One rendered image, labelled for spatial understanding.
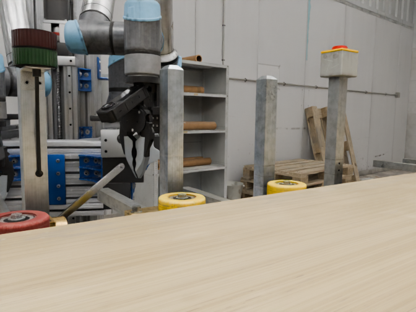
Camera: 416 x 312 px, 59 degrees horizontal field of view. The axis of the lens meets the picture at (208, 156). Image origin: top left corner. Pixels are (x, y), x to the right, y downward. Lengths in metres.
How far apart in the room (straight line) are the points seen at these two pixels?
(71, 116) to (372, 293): 1.28
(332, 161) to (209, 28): 3.45
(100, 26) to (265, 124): 0.43
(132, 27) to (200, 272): 0.55
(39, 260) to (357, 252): 0.33
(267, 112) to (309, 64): 4.86
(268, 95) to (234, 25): 3.80
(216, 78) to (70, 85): 2.69
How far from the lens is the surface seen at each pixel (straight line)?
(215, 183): 4.06
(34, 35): 0.58
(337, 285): 0.36
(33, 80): 0.63
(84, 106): 1.56
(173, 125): 0.71
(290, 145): 5.38
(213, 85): 4.04
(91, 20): 0.92
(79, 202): 0.73
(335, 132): 1.05
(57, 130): 1.51
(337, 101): 1.05
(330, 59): 1.06
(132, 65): 0.77
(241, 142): 4.64
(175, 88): 0.72
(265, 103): 0.85
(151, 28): 0.79
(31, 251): 0.44
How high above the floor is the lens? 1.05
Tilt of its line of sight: 6 degrees down
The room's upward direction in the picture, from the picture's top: 1 degrees clockwise
